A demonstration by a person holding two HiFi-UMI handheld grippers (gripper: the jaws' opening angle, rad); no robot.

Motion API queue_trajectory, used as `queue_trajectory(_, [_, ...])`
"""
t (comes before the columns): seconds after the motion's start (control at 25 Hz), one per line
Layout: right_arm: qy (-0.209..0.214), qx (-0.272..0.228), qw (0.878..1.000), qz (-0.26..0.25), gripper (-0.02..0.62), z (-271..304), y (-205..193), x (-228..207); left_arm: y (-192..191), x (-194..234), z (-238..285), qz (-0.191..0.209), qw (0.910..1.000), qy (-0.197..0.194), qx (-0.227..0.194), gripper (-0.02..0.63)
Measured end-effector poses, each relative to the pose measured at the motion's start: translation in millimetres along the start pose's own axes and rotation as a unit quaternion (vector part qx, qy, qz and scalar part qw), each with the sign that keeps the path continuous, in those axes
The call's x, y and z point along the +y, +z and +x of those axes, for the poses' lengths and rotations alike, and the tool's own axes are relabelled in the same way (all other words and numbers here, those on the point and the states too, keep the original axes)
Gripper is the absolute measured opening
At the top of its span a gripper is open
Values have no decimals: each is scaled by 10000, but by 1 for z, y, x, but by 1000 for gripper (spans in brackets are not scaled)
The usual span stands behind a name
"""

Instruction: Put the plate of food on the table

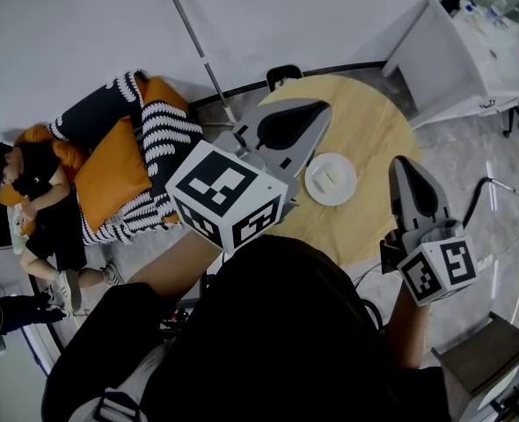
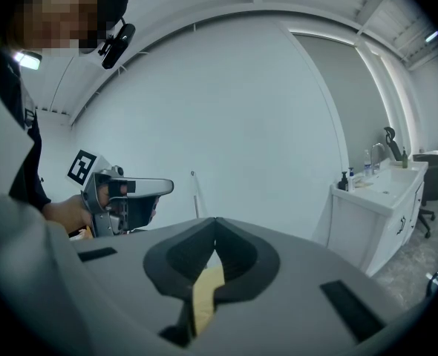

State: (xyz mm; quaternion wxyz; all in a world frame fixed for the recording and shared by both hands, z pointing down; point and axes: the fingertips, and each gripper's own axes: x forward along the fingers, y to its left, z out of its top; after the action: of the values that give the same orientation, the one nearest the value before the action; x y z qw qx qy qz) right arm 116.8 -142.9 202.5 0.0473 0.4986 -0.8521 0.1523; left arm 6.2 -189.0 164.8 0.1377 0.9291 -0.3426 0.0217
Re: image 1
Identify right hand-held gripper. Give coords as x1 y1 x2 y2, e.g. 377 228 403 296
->
379 155 481 308

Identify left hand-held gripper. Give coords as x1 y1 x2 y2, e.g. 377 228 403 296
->
164 98 334 255

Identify pale yellow food slices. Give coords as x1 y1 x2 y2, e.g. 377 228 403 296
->
314 169 342 191

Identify white round plate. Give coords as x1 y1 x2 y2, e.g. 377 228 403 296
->
303 151 358 207

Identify person's right forearm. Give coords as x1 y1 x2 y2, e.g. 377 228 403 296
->
384 274 432 371

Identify person's left forearm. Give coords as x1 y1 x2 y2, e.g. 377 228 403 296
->
129 226 225 298

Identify round wooden table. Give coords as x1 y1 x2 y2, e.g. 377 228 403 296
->
257 75 423 266

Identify black and white striped blanket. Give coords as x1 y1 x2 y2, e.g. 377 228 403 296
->
48 70 206 246

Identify white floor mop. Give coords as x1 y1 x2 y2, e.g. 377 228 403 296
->
169 0 238 127

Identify black office chair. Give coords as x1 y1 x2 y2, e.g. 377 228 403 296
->
503 105 519 138

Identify white cabinet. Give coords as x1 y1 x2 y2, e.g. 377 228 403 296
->
381 0 519 127

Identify dark wooden stool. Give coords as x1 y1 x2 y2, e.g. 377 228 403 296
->
430 312 519 397

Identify orange cushion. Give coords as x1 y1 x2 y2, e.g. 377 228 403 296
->
74 116 153 232

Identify black equipment case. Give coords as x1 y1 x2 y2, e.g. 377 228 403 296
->
160 273 208 333

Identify person's black shirt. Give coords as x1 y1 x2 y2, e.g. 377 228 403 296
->
41 235 458 422

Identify orange sofa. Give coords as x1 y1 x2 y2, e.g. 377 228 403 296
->
0 76 199 239

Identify black vacuum hose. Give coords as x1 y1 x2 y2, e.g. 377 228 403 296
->
461 176 519 232

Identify grey shoulder strap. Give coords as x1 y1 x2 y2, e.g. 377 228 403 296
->
68 340 172 422

